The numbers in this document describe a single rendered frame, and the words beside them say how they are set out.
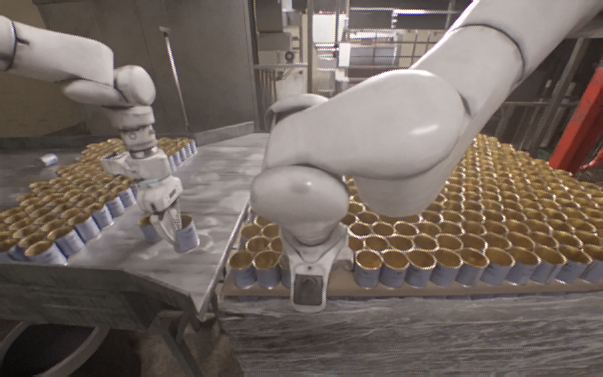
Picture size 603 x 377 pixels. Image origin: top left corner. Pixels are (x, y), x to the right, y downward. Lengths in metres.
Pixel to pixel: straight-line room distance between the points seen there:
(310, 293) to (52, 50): 0.44
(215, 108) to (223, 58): 0.62
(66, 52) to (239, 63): 2.81
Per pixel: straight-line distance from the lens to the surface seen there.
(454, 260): 0.77
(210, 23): 3.31
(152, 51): 3.64
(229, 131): 1.89
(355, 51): 4.94
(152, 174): 0.55
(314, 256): 0.28
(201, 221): 0.98
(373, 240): 0.74
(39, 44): 0.45
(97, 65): 0.48
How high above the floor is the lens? 1.63
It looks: 30 degrees down
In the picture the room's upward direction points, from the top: 1 degrees counter-clockwise
